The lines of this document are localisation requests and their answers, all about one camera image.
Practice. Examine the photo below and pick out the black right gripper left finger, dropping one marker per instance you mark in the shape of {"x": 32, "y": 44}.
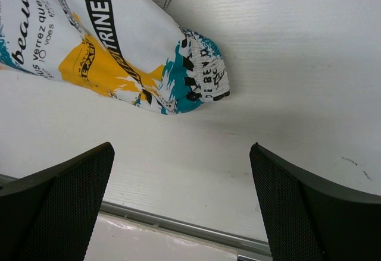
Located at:
{"x": 51, "y": 214}

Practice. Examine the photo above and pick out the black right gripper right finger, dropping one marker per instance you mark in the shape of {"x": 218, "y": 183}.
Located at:
{"x": 308, "y": 217}

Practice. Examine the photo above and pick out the white printed shorts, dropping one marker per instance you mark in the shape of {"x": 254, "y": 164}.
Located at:
{"x": 130, "y": 50}

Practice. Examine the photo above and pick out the aluminium rail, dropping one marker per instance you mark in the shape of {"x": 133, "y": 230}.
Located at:
{"x": 121, "y": 233}

